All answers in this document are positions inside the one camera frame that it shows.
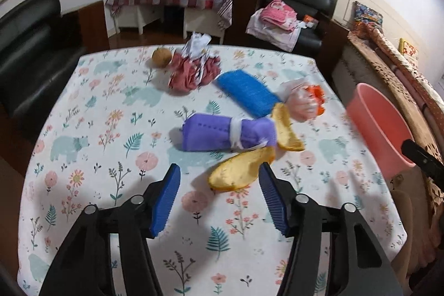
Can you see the purple foam roll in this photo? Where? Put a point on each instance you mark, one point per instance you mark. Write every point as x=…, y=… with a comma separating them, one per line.
x=211, y=133

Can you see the brown leaf pattern blanket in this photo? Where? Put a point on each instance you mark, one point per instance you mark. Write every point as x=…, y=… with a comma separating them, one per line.
x=399, y=88

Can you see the orange dotted quilt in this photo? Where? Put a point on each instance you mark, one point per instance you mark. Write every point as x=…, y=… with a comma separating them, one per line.
x=426, y=91

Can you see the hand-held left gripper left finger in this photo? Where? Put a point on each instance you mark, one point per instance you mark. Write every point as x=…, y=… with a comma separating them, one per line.
x=166, y=199

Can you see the black leather armchair wooden sides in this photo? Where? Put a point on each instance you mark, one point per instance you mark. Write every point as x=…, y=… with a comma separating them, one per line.
x=31, y=49

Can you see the colourful cartoon pillow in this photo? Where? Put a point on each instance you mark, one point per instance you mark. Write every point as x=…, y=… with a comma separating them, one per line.
x=367, y=18

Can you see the pink plastic bucket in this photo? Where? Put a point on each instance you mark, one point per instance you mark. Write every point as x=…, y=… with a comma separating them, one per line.
x=378, y=129

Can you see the pink folded cloth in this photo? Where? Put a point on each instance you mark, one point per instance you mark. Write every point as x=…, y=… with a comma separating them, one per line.
x=277, y=13

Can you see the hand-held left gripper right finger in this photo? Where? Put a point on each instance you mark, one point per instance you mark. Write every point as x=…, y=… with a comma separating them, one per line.
x=274, y=202

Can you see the yellow flower pillow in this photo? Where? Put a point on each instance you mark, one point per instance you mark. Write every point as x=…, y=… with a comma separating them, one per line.
x=409, y=48

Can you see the blue foam net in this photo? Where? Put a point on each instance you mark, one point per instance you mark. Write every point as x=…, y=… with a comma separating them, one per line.
x=246, y=93

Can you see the white paper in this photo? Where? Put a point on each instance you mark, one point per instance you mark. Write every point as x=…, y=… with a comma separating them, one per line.
x=197, y=43

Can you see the white side table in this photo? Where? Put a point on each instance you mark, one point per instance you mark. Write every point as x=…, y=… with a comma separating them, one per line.
x=197, y=20

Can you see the clear bag with orange peel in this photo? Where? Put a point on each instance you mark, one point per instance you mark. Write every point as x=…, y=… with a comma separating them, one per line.
x=301, y=101

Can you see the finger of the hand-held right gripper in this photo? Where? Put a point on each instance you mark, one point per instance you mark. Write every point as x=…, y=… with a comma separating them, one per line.
x=423, y=159

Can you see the small orange box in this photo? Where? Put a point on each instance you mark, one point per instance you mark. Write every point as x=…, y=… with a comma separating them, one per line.
x=308, y=19

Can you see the brown walnut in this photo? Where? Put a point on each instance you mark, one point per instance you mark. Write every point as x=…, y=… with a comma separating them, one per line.
x=161, y=57

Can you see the white cloth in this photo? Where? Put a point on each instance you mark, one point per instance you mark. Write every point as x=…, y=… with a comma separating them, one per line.
x=277, y=39

